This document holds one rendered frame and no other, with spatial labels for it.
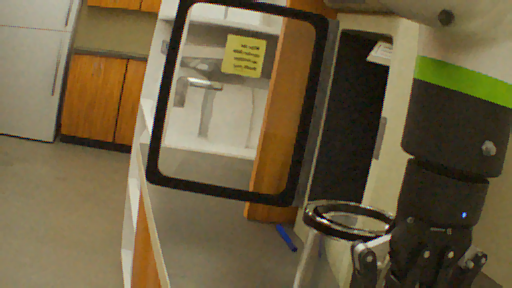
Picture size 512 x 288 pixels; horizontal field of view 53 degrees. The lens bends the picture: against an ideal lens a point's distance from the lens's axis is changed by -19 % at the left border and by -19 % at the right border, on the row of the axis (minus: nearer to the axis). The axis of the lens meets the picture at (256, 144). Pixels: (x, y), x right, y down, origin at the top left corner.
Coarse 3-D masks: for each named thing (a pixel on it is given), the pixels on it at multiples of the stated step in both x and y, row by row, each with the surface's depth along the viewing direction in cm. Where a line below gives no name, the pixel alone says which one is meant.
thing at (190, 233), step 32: (160, 192) 136; (160, 224) 114; (192, 224) 118; (224, 224) 123; (256, 224) 127; (288, 224) 132; (160, 256) 98; (192, 256) 101; (224, 256) 104; (256, 256) 107; (288, 256) 110
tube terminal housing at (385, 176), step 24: (360, 24) 107; (384, 24) 97; (408, 24) 90; (336, 48) 118; (408, 48) 91; (408, 72) 91; (408, 96) 92; (384, 144) 93; (312, 168) 122; (384, 168) 94; (384, 192) 95
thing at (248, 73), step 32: (192, 32) 116; (224, 32) 117; (256, 32) 118; (288, 32) 118; (192, 64) 118; (224, 64) 118; (256, 64) 119; (288, 64) 120; (192, 96) 119; (224, 96) 119; (256, 96) 120; (288, 96) 121; (192, 128) 120; (224, 128) 121; (256, 128) 121; (288, 128) 122; (160, 160) 120; (192, 160) 121; (224, 160) 122; (256, 160) 122; (288, 160) 123
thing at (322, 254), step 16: (320, 208) 59; (336, 208) 61; (352, 208) 62; (368, 208) 61; (336, 224) 53; (352, 224) 62; (368, 224) 61; (384, 224) 60; (320, 240) 55; (336, 240) 53; (304, 256) 57; (320, 256) 55; (336, 256) 54; (384, 256) 54; (304, 272) 56; (320, 272) 55; (336, 272) 54; (352, 272) 54; (384, 272) 56
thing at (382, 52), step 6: (384, 36) 104; (378, 42) 106; (384, 42) 103; (390, 42) 102; (378, 48) 104; (384, 48) 102; (390, 48) 101; (372, 54) 105; (378, 54) 103; (384, 54) 102; (390, 54) 101; (366, 60) 107; (372, 60) 104; (378, 60) 102; (384, 60) 101; (390, 60) 100
